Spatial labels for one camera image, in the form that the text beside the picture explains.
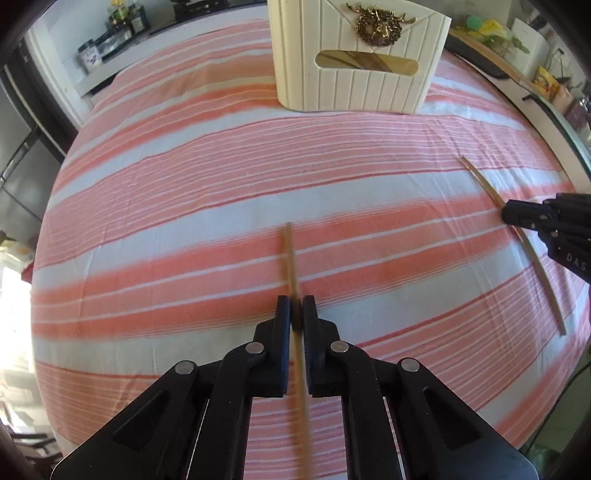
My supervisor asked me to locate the purple glitter bottle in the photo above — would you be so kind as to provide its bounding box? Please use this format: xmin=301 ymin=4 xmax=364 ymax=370
xmin=566 ymin=95 xmax=591 ymax=132

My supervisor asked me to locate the dark sauce bottle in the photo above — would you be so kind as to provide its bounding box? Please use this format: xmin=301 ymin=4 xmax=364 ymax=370
xmin=107 ymin=0 xmax=127 ymax=31
xmin=127 ymin=2 xmax=148 ymax=33

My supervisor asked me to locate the pink cup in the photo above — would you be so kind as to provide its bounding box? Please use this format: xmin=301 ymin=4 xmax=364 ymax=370
xmin=551 ymin=83 xmax=575 ymax=112

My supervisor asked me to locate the pink striped tablecloth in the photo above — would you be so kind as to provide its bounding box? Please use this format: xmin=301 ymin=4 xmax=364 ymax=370
xmin=28 ymin=18 xmax=591 ymax=472

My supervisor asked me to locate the cream utensil holder box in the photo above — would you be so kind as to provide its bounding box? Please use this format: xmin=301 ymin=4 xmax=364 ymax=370
xmin=267 ymin=0 xmax=453 ymax=115

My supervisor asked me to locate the black lidded spice jar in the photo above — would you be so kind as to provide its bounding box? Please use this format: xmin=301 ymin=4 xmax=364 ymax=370
xmin=76 ymin=39 xmax=102 ymax=75
xmin=97 ymin=32 xmax=121 ymax=61

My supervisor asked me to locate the wooden cutting board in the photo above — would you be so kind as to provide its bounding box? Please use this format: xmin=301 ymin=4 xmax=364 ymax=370
xmin=445 ymin=28 xmax=532 ymax=88

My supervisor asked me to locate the plastic bag of produce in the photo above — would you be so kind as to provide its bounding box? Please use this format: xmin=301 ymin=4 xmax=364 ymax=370
xmin=455 ymin=14 xmax=513 ymax=51

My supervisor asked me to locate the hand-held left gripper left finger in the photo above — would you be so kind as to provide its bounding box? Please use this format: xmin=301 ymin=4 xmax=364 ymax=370
xmin=51 ymin=295 xmax=296 ymax=480

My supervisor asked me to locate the wooden chopstick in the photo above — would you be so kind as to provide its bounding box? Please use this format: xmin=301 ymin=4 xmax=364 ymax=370
xmin=284 ymin=222 xmax=315 ymax=480
xmin=459 ymin=157 xmax=567 ymax=336

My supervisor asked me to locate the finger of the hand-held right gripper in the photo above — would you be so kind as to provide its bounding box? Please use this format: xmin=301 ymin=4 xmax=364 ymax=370
xmin=502 ymin=198 xmax=561 ymax=232
xmin=542 ymin=192 xmax=591 ymax=214

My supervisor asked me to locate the grey refrigerator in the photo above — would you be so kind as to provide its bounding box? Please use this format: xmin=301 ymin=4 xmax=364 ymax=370
xmin=0 ymin=65 xmax=79 ymax=241

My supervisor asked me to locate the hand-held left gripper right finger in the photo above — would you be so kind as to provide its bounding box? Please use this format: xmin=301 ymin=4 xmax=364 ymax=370
xmin=300 ymin=295 xmax=541 ymax=480

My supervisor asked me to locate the yellow printed cup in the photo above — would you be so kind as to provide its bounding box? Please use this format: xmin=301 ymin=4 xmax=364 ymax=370
xmin=531 ymin=66 xmax=561 ymax=97

